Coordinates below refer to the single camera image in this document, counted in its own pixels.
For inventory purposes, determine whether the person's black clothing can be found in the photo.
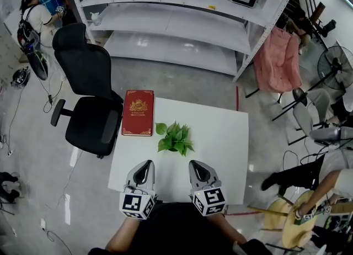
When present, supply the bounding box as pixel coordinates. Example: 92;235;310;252
88;201;272;255

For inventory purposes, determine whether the brown wooden post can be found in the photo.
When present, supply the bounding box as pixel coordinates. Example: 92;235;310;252
311;2;326;23

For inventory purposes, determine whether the black round device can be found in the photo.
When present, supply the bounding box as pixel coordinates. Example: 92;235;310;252
10;66;31;89

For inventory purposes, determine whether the grey folding chair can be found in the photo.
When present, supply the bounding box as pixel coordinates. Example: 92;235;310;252
272;88;331;146
308;126;353;147

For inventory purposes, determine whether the person's right forearm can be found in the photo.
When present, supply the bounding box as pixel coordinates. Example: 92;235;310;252
206;214;248;245

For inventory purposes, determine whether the green potted plant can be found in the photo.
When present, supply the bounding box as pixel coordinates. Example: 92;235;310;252
155;120;195;157

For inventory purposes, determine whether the white metal shelving unit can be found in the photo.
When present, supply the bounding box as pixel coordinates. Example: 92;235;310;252
65;0;304;83

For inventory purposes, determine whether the small white figurine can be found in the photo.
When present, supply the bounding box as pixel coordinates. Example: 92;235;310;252
90;10;103;25

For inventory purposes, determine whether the pink folding armchair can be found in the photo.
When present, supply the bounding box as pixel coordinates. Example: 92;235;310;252
244;26;303;103

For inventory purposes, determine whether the black office chair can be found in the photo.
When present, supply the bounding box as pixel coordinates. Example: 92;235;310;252
50;23;124;160

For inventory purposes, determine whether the dark green box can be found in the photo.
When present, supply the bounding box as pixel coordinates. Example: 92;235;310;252
293;205;318;226

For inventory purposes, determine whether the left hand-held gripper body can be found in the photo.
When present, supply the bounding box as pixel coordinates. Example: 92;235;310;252
119;183;157;220

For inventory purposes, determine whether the black standing fan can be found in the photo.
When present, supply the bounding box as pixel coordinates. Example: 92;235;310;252
304;45;353;93

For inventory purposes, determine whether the round wooden side table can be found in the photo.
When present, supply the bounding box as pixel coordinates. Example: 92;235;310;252
281;190;318;249

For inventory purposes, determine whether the light wooden stool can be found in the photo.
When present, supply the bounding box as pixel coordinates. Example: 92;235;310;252
247;197;293;231

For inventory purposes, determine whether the person's left forearm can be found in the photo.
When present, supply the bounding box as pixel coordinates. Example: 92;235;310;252
106;216;141;252

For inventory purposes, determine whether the red hardcover book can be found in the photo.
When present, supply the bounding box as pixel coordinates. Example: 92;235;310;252
121;89;155;137

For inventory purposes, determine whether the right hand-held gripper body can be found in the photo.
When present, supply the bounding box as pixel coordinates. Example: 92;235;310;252
190;180;227;217

